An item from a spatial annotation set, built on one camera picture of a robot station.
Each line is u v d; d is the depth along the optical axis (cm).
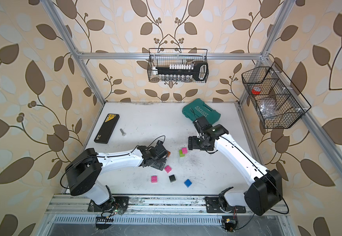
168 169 86
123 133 102
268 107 73
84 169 50
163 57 91
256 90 81
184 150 89
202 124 61
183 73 85
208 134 54
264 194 39
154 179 82
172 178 82
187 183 80
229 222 72
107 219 74
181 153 89
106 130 103
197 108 111
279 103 73
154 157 66
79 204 76
